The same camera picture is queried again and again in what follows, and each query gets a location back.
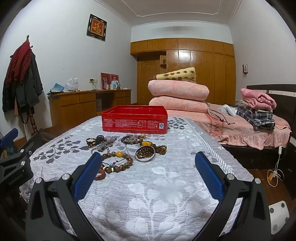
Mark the red plastic box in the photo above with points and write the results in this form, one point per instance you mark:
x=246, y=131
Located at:
x=134, y=122

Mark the yellow spotted pillow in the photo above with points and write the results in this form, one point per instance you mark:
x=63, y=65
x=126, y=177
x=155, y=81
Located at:
x=180, y=74

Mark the blue cloth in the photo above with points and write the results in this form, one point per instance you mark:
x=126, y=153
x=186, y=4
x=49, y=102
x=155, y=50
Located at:
x=57, y=87

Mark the framed red wall picture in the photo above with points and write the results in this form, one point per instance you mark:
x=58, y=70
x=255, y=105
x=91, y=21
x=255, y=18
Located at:
x=96, y=27

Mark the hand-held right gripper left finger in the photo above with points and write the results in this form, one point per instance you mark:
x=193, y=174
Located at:
x=86, y=176

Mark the small paper bag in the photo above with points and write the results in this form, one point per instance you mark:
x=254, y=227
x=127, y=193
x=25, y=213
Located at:
x=99, y=102

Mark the wall-mounted device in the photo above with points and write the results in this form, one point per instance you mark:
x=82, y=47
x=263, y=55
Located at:
x=245, y=69

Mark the white cloth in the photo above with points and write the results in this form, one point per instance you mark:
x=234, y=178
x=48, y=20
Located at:
x=229, y=110

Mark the grey leaf-patterned quilt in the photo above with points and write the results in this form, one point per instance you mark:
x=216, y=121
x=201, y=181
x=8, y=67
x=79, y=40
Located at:
x=161, y=185

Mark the wooden desk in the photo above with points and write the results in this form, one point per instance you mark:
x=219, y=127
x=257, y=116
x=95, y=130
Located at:
x=69, y=106

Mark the dark coat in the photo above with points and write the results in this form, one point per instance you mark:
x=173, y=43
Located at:
x=27, y=92

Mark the folded plaid clothes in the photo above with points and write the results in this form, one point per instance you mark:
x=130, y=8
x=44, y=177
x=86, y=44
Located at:
x=261, y=120

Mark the white wall socket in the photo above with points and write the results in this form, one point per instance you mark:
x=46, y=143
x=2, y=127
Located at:
x=93, y=80

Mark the dark wooden headboard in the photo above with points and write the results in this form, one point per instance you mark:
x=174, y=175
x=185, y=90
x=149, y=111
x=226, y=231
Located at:
x=284, y=102

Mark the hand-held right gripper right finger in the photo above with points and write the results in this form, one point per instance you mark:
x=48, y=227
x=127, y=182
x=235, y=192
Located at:
x=209, y=178

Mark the folded pink blanket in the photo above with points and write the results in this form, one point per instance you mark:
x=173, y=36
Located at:
x=178, y=105
x=178, y=90

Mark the white bathroom scale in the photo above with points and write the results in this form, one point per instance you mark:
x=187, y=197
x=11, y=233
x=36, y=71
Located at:
x=279, y=217

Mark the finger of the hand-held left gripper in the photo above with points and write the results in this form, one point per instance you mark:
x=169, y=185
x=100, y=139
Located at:
x=9, y=139
x=27, y=147

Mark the brown cloth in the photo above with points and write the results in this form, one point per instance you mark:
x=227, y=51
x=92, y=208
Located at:
x=215, y=113

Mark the yellow power strip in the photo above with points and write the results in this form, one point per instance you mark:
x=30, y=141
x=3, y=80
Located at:
x=272, y=176

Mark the silver bangle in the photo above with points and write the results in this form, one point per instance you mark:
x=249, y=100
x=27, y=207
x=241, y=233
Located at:
x=144, y=160

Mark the bed with pink sheet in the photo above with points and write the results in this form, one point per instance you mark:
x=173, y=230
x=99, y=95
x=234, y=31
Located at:
x=242, y=136

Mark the yellow oval pendant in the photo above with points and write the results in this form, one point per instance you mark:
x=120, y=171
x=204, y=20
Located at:
x=146, y=143

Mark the white plastic bag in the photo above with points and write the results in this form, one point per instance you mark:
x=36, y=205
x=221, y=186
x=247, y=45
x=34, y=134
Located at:
x=72, y=85

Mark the red scarf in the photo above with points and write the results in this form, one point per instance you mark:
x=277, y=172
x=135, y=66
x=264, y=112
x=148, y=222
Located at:
x=19, y=60

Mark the folded pink garment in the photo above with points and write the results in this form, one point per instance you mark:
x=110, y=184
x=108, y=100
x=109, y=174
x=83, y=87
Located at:
x=259, y=98

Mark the wooden coat rack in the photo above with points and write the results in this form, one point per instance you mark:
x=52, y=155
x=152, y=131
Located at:
x=34, y=126

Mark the photo frame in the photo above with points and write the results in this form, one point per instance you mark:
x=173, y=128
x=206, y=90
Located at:
x=115, y=77
x=105, y=80

